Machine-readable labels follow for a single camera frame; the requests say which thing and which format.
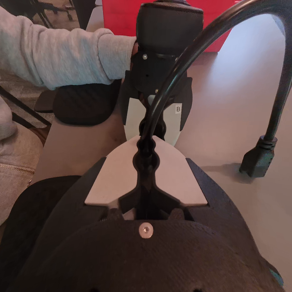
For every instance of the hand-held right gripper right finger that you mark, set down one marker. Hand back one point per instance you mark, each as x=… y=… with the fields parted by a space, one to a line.
x=180 y=180

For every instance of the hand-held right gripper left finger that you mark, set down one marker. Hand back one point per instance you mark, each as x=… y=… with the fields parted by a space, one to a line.
x=114 y=178

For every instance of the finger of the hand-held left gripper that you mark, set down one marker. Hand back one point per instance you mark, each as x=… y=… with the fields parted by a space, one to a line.
x=173 y=123
x=133 y=118

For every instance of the large red plastic bin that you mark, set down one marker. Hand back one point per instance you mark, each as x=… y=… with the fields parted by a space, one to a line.
x=118 y=18

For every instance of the person's left forearm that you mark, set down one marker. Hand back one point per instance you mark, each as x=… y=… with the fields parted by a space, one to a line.
x=57 y=50

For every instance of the dark mesh chair plate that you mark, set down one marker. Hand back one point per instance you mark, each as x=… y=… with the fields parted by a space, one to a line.
x=44 y=102

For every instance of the black chair frame bar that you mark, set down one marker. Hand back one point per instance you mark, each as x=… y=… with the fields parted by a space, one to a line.
x=25 y=107

